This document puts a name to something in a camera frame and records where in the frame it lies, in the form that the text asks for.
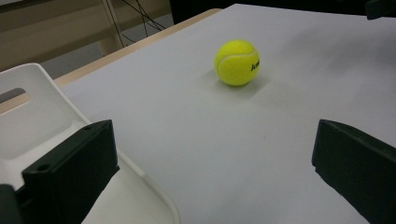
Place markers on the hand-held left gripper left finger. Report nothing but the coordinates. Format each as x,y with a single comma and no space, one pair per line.
71,165

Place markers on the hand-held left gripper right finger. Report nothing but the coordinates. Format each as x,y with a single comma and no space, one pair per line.
358,161

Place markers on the white plastic tray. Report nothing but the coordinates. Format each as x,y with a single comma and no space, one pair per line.
37,124

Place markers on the yellow tennis ball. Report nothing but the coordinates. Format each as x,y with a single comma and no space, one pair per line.
236,63

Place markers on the light wooden table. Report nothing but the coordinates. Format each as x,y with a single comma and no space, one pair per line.
130,49

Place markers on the white board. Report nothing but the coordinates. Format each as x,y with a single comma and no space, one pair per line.
218,140

